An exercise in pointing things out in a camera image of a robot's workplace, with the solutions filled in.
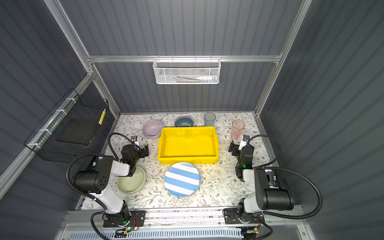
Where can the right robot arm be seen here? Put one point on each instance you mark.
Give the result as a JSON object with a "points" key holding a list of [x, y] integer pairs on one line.
{"points": [[271, 188]]}

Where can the white wire mesh basket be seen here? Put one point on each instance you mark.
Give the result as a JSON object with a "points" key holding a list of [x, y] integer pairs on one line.
{"points": [[185, 66]]}

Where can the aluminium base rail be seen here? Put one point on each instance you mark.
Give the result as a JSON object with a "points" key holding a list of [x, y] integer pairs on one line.
{"points": [[163, 218]]}

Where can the yellow plastic bin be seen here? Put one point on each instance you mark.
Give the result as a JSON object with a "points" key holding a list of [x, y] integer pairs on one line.
{"points": [[194, 145]]}

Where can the black wire basket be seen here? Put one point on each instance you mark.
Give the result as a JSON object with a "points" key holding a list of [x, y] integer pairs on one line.
{"points": [[72, 130]]}

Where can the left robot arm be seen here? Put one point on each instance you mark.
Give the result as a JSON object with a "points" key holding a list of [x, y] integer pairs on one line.
{"points": [[93, 181]]}

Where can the dark blue ceramic bowl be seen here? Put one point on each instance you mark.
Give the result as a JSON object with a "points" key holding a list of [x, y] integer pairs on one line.
{"points": [[184, 122]]}

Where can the items in white basket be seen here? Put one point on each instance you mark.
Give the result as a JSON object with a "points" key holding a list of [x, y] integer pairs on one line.
{"points": [[194, 79]]}

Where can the green ceramic bowl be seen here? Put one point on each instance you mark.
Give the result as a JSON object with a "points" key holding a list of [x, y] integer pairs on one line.
{"points": [[132, 185]]}

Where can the grey translucent cup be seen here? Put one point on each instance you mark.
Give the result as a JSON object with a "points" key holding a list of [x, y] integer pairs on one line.
{"points": [[209, 119]]}

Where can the purple ceramic bowl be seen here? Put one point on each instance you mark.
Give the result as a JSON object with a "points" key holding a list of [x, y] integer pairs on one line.
{"points": [[153, 129]]}

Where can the pink translucent cup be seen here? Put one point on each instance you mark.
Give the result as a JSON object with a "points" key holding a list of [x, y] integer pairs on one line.
{"points": [[237, 129]]}

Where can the yellow tag on basket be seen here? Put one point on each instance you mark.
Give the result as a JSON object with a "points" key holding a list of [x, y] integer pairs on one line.
{"points": [[102, 116]]}

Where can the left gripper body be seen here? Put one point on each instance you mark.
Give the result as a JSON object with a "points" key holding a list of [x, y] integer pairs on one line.
{"points": [[142, 151]]}

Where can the blue white striped plate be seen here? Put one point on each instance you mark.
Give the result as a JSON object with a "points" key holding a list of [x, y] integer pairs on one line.
{"points": [[182, 179]]}

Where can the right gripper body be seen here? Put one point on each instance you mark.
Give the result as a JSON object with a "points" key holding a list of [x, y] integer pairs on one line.
{"points": [[235, 149]]}

